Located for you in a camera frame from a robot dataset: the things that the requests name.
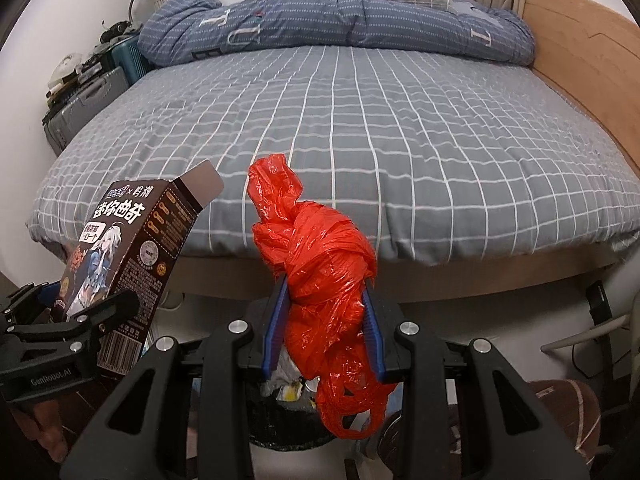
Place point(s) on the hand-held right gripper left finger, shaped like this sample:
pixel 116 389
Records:
pixel 277 330

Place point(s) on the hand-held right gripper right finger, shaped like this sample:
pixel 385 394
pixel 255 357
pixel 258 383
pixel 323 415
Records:
pixel 375 330

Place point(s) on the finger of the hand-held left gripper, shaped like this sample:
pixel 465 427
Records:
pixel 55 300
pixel 115 307

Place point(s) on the brown cookie box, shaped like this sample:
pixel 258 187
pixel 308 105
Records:
pixel 145 240

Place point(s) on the red plastic bag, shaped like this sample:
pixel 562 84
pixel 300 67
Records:
pixel 320 260

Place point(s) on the trash bin with black liner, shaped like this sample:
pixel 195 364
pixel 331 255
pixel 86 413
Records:
pixel 280 430

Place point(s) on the person's left hand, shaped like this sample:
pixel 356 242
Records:
pixel 42 430

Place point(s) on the bed with grey checked sheet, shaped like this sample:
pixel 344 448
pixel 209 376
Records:
pixel 400 135

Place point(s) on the grey suitcase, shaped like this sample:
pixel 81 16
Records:
pixel 85 105

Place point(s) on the white rounded appliance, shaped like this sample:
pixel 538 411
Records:
pixel 64 72

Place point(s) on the teal plastic crate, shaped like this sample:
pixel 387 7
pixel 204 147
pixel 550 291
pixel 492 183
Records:
pixel 127 57

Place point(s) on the dark clutter pile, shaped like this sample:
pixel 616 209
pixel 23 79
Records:
pixel 117 32

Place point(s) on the blue striped duvet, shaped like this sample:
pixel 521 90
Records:
pixel 350 20

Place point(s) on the wooden headboard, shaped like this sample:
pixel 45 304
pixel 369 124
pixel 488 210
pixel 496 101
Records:
pixel 590 60

